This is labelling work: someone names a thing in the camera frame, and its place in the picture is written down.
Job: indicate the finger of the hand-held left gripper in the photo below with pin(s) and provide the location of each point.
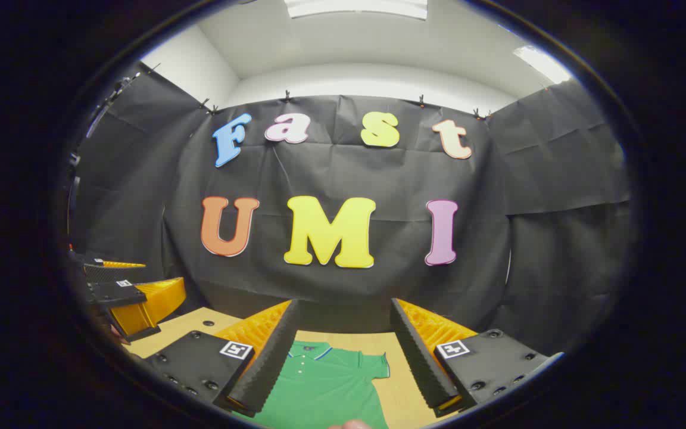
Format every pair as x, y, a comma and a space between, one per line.
111, 271
118, 293

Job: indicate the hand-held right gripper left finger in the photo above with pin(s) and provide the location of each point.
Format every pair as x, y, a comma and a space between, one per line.
271, 363

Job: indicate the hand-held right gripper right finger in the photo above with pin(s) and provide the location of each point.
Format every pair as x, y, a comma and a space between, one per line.
417, 357

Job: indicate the green T-shirt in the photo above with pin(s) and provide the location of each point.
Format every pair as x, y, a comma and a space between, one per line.
325, 387

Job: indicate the black backdrop cloth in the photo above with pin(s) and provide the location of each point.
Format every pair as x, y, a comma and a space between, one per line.
379, 179

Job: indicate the ceiling light panel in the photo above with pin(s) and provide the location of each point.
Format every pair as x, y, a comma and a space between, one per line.
355, 7
542, 62

